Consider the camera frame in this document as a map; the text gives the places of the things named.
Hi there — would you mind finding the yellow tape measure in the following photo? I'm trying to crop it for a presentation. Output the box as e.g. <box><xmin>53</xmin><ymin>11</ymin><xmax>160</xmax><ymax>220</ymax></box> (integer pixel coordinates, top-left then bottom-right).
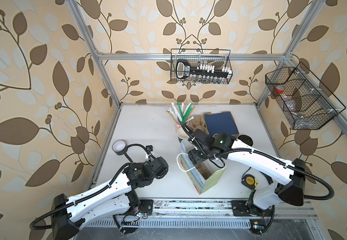
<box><xmin>241</xmin><ymin>174</ymin><xmax>257</xmax><ymax>190</ymax></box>

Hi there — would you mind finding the grey tape roll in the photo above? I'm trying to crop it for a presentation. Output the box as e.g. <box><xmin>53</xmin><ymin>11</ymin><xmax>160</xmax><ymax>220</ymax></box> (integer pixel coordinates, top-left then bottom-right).
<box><xmin>112</xmin><ymin>140</ymin><xmax>127</xmax><ymax>156</ymax></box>

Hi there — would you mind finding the white green paper bag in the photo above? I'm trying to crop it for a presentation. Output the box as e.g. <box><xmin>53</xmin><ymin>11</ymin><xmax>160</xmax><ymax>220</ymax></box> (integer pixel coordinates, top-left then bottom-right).
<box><xmin>176</xmin><ymin>140</ymin><xmax>226</xmax><ymax>195</ymax></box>

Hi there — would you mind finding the white wrapped straw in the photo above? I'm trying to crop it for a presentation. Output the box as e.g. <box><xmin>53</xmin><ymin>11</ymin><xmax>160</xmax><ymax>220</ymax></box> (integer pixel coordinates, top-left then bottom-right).
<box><xmin>171</xmin><ymin>103</ymin><xmax>181</xmax><ymax>124</ymax></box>

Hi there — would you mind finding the pink straw holder cup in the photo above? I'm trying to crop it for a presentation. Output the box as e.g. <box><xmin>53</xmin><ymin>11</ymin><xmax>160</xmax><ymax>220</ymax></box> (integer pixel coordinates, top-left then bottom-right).
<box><xmin>175</xmin><ymin>120</ymin><xmax>181</xmax><ymax>130</ymax></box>

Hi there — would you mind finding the black paper coffee cup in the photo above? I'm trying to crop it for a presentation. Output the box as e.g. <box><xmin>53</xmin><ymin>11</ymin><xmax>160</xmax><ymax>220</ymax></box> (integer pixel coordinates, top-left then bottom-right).
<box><xmin>238</xmin><ymin>135</ymin><xmax>253</xmax><ymax>147</ymax></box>

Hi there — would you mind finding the back wire basket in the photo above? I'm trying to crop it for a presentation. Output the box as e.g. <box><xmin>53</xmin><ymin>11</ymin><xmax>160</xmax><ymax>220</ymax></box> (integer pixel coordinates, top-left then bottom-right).
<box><xmin>170</xmin><ymin>48</ymin><xmax>233</xmax><ymax>85</ymax></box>

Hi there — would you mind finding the remaining black paper cup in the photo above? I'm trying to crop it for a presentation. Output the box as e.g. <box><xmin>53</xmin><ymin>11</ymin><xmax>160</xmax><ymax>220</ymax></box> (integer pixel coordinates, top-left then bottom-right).
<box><xmin>176</xmin><ymin>127</ymin><xmax>188</xmax><ymax>143</ymax></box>

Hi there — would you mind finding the right wire basket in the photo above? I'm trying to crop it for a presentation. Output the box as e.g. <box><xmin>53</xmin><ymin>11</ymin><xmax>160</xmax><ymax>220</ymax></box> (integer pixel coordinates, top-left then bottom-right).
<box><xmin>265</xmin><ymin>62</ymin><xmax>346</xmax><ymax>130</ymax></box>

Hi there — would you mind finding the black tool in basket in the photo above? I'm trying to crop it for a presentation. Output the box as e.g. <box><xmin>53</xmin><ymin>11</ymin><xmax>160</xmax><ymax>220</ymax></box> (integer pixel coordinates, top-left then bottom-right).
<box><xmin>173</xmin><ymin>60</ymin><xmax>232</xmax><ymax>80</ymax></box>

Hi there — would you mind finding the brown pulp cup carrier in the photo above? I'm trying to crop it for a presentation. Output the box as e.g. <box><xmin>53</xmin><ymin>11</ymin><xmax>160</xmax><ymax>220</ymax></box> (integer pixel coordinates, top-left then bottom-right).
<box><xmin>187</xmin><ymin>115</ymin><xmax>208</xmax><ymax>134</ymax></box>

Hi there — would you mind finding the wire basket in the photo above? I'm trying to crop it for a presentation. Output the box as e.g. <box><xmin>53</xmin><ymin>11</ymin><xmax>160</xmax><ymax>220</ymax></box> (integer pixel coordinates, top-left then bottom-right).
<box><xmin>170</xmin><ymin>48</ymin><xmax>233</xmax><ymax>85</ymax></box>
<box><xmin>265</xmin><ymin>62</ymin><xmax>346</xmax><ymax>130</ymax></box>

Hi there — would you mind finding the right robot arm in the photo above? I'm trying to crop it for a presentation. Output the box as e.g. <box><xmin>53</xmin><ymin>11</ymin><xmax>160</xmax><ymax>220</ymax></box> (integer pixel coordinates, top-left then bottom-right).
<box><xmin>181</xmin><ymin>123</ymin><xmax>334</xmax><ymax>211</ymax></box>

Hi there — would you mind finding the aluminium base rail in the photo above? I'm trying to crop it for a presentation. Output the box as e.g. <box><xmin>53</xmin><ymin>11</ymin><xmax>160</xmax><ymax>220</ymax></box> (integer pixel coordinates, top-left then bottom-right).
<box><xmin>85</xmin><ymin>198</ymin><xmax>317</xmax><ymax>229</ymax></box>

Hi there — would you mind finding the red item in basket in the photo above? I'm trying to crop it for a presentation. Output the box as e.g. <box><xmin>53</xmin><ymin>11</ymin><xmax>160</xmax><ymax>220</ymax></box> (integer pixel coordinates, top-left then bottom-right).
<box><xmin>274</xmin><ymin>85</ymin><xmax>285</xmax><ymax>95</ymax></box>

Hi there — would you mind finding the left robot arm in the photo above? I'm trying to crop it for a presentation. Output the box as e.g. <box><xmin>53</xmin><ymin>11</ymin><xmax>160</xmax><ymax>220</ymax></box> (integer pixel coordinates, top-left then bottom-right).
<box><xmin>29</xmin><ymin>147</ymin><xmax>168</xmax><ymax>240</ymax></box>

